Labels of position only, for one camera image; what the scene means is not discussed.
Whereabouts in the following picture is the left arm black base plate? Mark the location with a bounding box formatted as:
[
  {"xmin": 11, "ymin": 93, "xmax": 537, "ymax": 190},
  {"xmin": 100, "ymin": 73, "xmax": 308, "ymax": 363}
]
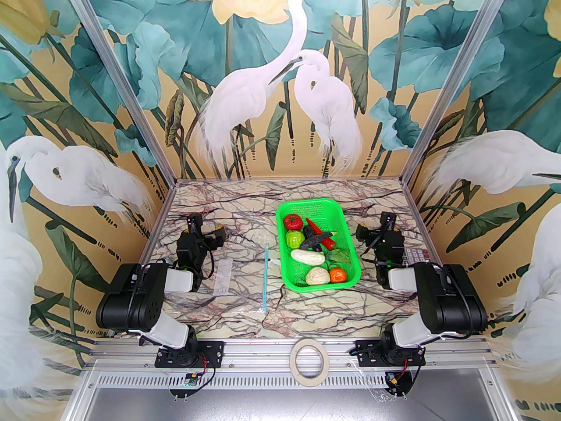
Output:
[{"xmin": 154, "ymin": 339, "xmax": 225, "ymax": 369}]

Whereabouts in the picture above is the long red chili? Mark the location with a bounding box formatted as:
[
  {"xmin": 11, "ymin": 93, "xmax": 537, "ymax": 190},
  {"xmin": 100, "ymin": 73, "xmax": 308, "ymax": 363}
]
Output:
[{"xmin": 305, "ymin": 218, "xmax": 338, "ymax": 251}]

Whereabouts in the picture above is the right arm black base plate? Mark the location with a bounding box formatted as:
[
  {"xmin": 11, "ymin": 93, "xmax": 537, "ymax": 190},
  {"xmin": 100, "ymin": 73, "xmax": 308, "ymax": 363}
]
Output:
[{"xmin": 354, "ymin": 338, "xmax": 426, "ymax": 367}]

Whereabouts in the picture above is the dark eggplant green stem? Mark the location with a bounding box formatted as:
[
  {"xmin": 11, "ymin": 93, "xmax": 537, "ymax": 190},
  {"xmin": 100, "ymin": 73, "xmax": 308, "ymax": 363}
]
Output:
[{"xmin": 300, "ymin": 228, "xmax": 339, "ymax": 250}]

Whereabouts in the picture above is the white tape roll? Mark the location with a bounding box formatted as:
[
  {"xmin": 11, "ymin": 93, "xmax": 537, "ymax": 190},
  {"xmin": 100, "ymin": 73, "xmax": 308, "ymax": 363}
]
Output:
[{"xmin": 291, "ymin": 339, "xmax": 327, "ymax": 386}]

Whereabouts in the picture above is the aluminium front rail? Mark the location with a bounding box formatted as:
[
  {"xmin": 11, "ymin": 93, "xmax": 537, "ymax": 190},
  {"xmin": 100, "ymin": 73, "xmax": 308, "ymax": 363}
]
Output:
[{"xmin": 83, "ymin": 338, "xmax": 497, "ymax": 372}]

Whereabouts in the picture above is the calculator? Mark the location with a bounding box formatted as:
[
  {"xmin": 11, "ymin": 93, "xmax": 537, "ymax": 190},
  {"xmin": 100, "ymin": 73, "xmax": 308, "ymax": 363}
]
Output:
[{"xmin": 403, "ymin": 247, "xmax": 432, "ymax": 264}]

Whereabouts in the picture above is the aluminium frame post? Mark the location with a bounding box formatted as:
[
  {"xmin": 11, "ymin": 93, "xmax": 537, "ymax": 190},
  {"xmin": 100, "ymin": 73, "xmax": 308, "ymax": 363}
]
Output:
[
  {"xmin": 59, "ymin": 0, "xmax": 177, "ymax": 179},
  {"xmin": 404, "ymin": 0, "xmax": 520, "ymax": 182}
]

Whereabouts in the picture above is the green plastic basket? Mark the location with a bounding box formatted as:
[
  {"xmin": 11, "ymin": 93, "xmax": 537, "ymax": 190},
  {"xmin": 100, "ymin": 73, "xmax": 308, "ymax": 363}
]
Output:
[{"xmin": 276, "ymin": 198, "xmax": 361, "ymax": 293}]

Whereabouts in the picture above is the clear zip-top bag blue zipper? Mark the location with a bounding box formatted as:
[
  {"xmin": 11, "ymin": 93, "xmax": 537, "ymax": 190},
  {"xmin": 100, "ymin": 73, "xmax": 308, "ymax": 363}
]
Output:
[{"xmin": 199, "ymin": 243, "xmax": 281, "ymax": 315}]

